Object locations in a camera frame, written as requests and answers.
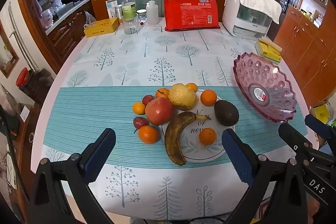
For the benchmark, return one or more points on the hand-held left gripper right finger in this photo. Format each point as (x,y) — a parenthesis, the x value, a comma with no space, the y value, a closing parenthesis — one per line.
(236,153)

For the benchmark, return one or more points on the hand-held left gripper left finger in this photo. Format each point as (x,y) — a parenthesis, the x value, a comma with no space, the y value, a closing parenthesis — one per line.
(99,153)

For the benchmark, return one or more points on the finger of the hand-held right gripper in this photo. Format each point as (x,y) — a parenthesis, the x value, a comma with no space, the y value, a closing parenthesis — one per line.
(290,133)
(316,121)

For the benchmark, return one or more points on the dark green avocado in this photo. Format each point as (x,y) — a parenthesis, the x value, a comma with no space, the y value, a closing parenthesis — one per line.
(226,113)

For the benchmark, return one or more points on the small dark red fruit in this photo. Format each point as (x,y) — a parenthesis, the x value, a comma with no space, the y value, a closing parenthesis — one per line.
(139,122)
(147,99)

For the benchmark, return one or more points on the large orange tangerine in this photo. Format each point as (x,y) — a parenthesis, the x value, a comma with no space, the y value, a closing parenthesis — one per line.
(149,134)

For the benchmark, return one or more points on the pink glass fruit bowl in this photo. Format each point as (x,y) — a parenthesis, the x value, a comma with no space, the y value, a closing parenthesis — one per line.
(262,77)

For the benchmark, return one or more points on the overripe brown banana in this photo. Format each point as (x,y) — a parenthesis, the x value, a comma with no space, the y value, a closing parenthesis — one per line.
(172,140)

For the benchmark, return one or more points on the red apple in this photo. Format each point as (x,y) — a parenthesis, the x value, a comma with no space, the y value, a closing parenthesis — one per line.
(158,111)

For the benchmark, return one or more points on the yellow pear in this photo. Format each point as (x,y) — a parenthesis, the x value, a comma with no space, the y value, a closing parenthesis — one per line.
(182,98)

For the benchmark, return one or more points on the yellow green box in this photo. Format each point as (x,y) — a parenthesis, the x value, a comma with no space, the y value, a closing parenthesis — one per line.
(321,112)

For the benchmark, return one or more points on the small orange tangerine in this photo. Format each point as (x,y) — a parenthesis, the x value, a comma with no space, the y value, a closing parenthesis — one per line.
(192,86)
(138,108)

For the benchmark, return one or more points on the brown wooden cabinet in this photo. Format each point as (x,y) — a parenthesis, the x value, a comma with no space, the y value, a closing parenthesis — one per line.
(302,37)

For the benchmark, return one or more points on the orange tangerine with stem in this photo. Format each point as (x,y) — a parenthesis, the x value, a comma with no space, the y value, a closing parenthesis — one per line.
(162,93)

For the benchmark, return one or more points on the white countertop appliance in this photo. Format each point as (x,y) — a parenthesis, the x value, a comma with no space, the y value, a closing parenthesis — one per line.
(252,22)

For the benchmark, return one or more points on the wooden kitchen cabinet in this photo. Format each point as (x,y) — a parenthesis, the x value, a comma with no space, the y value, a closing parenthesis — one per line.
(68,32)

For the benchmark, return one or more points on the clear glass cup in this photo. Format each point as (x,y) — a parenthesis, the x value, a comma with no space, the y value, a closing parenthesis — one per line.
(130,26)

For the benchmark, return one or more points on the framed picture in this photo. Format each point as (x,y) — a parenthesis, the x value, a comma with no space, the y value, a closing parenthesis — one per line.
(8,56)

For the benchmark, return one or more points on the silver metal can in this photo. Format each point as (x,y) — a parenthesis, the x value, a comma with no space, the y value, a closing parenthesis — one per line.
(118,12)

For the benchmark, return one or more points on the small glass jar white lid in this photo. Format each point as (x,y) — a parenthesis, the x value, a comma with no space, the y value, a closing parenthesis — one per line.
(141,16)

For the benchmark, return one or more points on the red paper cup packet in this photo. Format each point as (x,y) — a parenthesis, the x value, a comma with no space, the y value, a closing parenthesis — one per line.
(191,14)

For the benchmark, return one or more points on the white and blue carton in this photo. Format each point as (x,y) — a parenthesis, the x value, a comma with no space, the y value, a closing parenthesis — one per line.
(111,7)

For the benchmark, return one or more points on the clear bottle green label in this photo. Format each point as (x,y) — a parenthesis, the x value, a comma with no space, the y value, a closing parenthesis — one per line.
(129,7)

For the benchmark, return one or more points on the white squeeze bottle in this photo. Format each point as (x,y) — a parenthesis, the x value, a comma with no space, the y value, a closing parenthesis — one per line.
(152,14)

